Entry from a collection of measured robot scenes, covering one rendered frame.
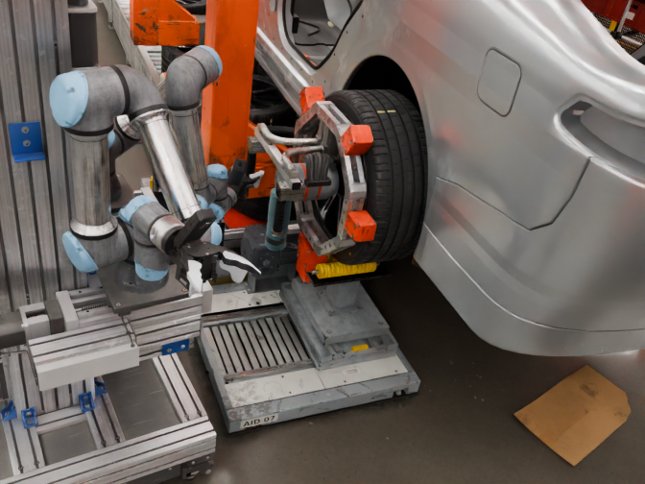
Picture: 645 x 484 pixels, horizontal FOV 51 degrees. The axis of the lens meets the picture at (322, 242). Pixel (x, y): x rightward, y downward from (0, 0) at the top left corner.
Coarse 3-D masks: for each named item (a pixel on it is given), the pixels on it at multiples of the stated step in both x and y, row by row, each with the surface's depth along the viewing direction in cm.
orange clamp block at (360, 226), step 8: (352, 216) 227; (360, 216) 228; (368, 216) 228; (352, 224) 226; (360, 224) 224; (368, 224) 224; (376, 224) 226; (352, 232) 227; (360, 232) 225; (368, 232) 226; (360, 240) 227; (368, 240) 228
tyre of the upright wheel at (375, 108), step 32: (352, 96) 237; (384, 96) 243; (384, 128) 228; (416, 128) 233; (384, 160) 225; (416, 160) 230; (384, 192) 226; (416, 192) 231; (320, 224) 274; (384, 224) 231; (416, 224) 237; (352, 256) 248; (384, 256) 248
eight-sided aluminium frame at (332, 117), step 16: (320, 112) 243; (336, 112) 239; (304, 128) 261; (336, 128) 229; (304, 160) 272; (352, 160) 230; (352, 176) 226; (352, 192) 225; (352, 208) 234; (304, 224) 268; (320, 240) 265; (336, 240) 239; (352, 240) 238
